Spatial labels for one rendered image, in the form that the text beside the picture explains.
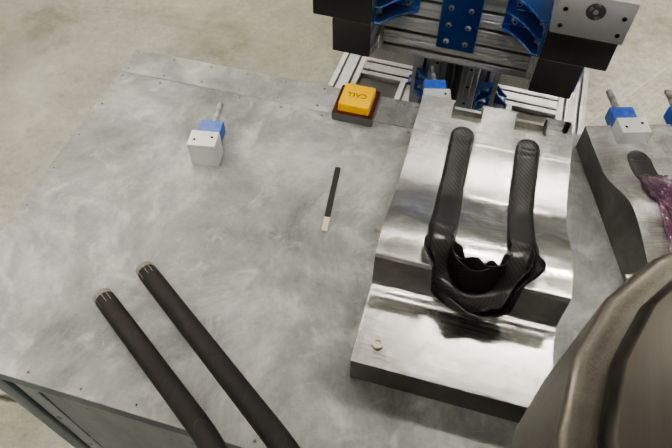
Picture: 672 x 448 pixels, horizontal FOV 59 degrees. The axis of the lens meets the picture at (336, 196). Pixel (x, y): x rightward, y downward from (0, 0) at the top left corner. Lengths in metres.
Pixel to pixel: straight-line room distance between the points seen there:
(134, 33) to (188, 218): 1.84
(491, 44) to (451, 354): 0.81
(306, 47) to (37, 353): 1.89
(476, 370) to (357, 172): 0.42
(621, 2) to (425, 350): 0.72
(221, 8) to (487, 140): 2.01
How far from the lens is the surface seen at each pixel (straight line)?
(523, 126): 1.11
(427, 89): 1.16
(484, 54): 1.46
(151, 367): 0.87
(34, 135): 2.50
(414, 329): 0.85
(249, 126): 1.16
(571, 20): 1.24
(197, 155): 1.09
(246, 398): 0.78
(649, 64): 2.82
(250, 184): 1.07
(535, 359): 0.87
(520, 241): 0.89
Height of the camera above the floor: 1.63
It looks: 53 degrees down
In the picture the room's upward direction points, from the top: straight up
